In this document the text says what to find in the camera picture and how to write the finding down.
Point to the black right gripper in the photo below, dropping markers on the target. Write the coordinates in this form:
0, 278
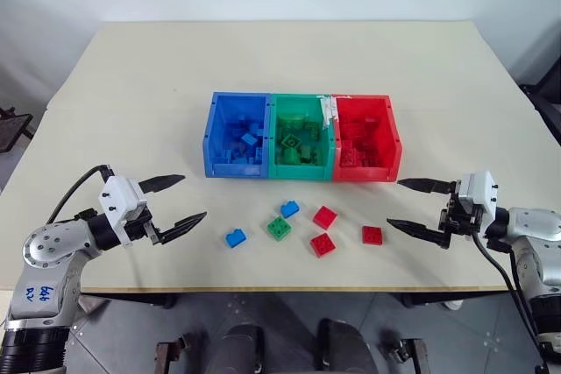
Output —
460, 221

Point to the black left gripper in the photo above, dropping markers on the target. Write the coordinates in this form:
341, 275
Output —
139, 229

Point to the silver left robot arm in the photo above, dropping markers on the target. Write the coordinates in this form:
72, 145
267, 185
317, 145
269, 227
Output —
48, 244

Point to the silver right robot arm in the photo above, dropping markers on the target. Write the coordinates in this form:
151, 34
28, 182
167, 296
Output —
532, 234

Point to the red toy brick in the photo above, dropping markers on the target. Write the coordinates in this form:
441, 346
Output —
372, 234
325, 217
322, 244
350, 157

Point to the blue toy brick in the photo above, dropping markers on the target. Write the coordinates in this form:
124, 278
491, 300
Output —
236, 238
289, 209
249, 139

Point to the blue plastic bin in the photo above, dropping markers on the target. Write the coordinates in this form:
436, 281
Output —
236, 107

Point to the red plastic bin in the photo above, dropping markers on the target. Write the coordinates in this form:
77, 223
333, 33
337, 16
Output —
364, 107

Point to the white tape strip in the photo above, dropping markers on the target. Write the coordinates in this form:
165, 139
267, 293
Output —
326, 111

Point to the green round toy brick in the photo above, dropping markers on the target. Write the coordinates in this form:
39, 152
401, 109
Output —
294, 120

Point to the green plastic bin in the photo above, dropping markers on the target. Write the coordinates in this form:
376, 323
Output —
298, 104

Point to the dark rounded shape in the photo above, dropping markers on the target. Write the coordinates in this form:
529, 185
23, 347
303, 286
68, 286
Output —
242, 350
344, 347

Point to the dark furniture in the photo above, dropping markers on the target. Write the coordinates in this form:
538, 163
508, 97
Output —
543, 93

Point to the black mesh chair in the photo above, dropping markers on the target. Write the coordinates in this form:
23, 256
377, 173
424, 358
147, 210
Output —
13, 129

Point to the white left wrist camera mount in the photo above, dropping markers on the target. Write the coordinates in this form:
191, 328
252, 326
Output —
118, 199

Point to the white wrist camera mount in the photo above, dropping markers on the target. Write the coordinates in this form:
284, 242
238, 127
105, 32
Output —
118, 199
477, 192

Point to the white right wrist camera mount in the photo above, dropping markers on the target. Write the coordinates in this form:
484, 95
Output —
477, 192

